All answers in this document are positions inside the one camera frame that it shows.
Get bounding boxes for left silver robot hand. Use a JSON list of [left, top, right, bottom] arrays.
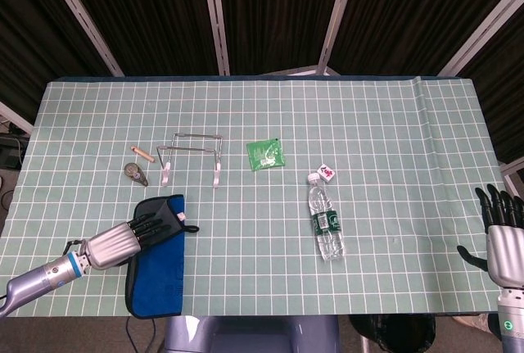
[[79, 212, 172, 272]]

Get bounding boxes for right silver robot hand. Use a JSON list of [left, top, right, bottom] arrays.
[[457, 183, 524, 288]]

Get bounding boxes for blue microfiber cloth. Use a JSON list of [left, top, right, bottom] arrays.
[[124, 193, 201, 319]]

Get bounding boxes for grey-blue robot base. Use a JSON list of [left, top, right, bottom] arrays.
[[163, 314, 341, 353]]

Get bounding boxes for camouflage tape dispenser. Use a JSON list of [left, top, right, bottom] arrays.
[[122, 161, 151, 188]]

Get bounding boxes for small wooden peg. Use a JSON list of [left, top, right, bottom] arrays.
[[129, 146, 156, 164]]

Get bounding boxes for black equipment box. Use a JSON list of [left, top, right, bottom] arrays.
[[0, 131, 28, 170]]

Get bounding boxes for black trash bin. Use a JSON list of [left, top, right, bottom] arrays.
[[347, 314, 437, 353]]

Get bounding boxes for green foil packet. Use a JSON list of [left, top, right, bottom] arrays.
[[246, 138, 287, 172]]

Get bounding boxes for clear water bottle green label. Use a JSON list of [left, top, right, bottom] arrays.
[[306, 172, 346, 262]]

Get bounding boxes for white mahjong tile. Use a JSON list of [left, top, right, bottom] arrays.
[[318, 163, 337, 184]]

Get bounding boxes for green checkered tablecloth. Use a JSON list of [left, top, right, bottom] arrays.
[[0, 75, 513, 318]]

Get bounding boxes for white partition post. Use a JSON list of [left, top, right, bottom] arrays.
[[436, 0, 524, 78], [317, 0, 361, 75], [38, 0, 124, 78], [0, 101, 34, 135], [499, 160, 524, 198], [200, 0, 231, 75]]

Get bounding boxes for black floor cable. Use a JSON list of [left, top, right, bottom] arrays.
[[124, 315, 159, 353]]

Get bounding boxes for metal wire stand white feet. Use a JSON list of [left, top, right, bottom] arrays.
[[156, 131, 224, 189]]

